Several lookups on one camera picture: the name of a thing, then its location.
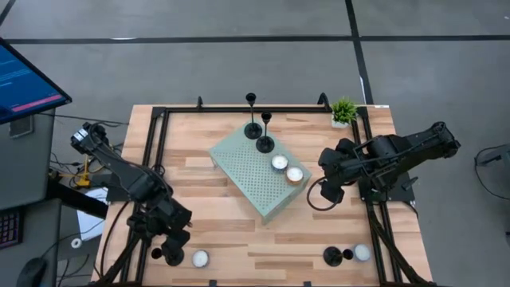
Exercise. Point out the grey desk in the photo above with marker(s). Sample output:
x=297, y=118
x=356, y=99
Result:
x=24, y=167

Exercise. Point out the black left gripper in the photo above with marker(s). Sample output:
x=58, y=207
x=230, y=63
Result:
x=173, y=215

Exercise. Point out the tall black candlestick holder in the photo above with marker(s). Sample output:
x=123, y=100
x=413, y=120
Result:
x=253, y=130

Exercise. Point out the computer monitor with blue screen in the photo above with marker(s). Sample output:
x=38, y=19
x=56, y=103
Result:
x=24, y=83

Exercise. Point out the black keyboard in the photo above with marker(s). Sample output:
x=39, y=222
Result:
x=9, y=229

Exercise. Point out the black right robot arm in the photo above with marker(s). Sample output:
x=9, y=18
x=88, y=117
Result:
x=398, y=151

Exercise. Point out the orange patterned candle tin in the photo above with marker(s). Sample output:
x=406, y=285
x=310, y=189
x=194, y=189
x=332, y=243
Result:
x=294, y=175

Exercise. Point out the black aluminium table frame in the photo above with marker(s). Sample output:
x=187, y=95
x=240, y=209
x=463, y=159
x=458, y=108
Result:
x=255, y=109

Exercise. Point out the white tape roll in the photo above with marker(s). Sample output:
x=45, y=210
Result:
x=76, y=242

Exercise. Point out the green perforated metal shelf riser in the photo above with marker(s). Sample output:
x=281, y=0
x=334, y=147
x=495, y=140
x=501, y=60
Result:
x=247, y=175

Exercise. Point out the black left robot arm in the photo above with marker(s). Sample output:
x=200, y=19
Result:
x=127, y=179

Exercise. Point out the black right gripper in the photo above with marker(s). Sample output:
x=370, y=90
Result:
x=332, y=159

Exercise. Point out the green plant in white pot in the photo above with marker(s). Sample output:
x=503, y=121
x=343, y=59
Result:
x=343, y=111

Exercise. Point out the white candle in silver tin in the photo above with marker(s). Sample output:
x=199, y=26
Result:
x=362, y=252
x=200, y=258

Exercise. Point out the white paper sheet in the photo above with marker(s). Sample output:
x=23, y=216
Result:
x=91, y=217

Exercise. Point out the black computer mouse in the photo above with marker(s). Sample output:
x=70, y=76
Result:
x=32, y=272

